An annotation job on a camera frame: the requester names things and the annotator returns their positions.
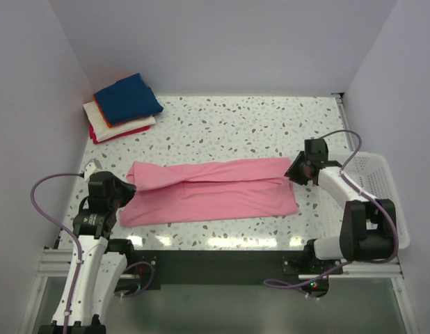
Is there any pink t shirt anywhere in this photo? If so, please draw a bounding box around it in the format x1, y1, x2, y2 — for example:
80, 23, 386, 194
120, 158, 298, 228

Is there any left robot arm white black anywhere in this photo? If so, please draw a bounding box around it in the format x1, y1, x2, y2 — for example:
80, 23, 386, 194
38, 171, 136, 333

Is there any blue folded t shirt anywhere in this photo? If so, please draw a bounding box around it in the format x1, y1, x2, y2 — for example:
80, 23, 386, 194
94, 73, 164, 127

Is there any white plastic laundry basket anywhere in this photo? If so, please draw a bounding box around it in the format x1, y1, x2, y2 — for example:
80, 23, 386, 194
317, 152, 410, 249

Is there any white folded t shirt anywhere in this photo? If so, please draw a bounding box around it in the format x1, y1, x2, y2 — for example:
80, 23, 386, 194
83, 101, 157, 143

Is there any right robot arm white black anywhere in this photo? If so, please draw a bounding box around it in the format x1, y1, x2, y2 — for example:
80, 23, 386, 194
285, 138, 399, 273

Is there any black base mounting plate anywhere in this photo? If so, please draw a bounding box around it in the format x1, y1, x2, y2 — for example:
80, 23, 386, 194
115, 250, 340, 294

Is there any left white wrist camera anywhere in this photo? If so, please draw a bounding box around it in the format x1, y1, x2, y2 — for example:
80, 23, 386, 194
83, 159, 102, 182

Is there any orange folded t shirt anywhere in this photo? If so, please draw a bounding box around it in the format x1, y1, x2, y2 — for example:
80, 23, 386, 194
92, 94, 112, 128

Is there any red folded t shirt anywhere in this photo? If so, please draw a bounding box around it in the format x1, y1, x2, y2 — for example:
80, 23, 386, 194
88, 125, 150, 145

